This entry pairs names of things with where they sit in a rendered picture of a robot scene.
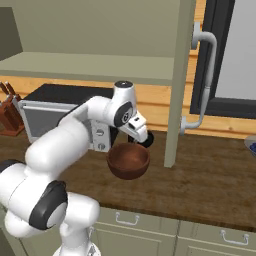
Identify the olive base cabinet door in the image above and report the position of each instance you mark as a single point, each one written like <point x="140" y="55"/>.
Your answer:
<point x="213" y="250"/>
<point x="133" y="243"/>

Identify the brown wooden knife block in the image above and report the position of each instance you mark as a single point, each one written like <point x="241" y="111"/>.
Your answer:
<point x="10" y="116"/>

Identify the olive open wall cabinet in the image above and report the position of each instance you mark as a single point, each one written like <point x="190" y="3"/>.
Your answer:
<point x="93" y="36"/>

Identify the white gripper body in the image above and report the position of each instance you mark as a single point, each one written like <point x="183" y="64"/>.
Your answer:
<point x="140" y="129"/>

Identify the olive drawer front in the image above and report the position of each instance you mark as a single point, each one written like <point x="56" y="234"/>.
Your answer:
<point x="216" y="235"/>
<point x="146" y="220"/>

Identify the black framed window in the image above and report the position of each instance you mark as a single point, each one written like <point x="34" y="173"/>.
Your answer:
<point x="230" y="56"/>

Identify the olive open cabinet door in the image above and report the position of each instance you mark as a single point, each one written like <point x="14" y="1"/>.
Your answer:
<point x="178" y="83"/>

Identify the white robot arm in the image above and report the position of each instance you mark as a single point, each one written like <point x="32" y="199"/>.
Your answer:
<point x="63" y="140"/>

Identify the brown wooden bowl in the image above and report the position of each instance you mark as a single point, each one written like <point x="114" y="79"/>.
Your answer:
<point x="128" y="161"/>

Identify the blue and white bowl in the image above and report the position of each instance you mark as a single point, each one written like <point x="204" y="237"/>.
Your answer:
<point x="251" y="145"/>

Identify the black and silver microwave oven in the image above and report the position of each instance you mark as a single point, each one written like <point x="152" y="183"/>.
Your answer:
<point x="46" y="115"/>

